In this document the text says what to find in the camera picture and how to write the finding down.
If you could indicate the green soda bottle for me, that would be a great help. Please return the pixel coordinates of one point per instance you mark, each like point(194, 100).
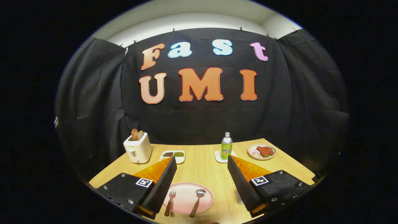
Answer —
point(226, 150)

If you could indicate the white food plate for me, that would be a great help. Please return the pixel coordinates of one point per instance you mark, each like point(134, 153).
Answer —
point(262, 158)

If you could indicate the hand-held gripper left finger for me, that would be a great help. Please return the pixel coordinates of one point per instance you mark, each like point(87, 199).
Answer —
point(161, 186)

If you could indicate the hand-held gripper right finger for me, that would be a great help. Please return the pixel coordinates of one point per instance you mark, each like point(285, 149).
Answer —
point(242, 186)

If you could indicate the white square coaster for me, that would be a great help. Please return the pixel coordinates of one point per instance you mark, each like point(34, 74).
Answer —
point(217, 157)

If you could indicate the pink round plate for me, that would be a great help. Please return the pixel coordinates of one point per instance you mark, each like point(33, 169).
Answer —
point(185, 196)

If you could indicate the brown toast slice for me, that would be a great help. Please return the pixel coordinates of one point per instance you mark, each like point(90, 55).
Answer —
point(140, 134)
point(134, 134)

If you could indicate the dark red beans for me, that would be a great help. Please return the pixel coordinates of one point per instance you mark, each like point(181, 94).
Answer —
point(168, 154)

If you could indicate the white toaster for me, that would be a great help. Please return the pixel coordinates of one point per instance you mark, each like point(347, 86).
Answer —
point(140, 150)

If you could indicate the white divided dish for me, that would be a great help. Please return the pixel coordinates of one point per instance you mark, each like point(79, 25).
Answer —
point(180, 159)

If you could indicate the black backdrop cloth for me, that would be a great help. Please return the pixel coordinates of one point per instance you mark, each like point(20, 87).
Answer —
point(202, 118)

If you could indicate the pink onion slices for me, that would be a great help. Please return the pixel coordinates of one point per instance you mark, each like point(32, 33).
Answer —
point(255, 152)

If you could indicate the green mung beans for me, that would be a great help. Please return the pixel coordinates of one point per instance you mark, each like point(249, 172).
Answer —
point(178, 154)

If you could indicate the red meat slab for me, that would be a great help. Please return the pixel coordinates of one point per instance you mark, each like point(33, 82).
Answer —
point(265, 151)

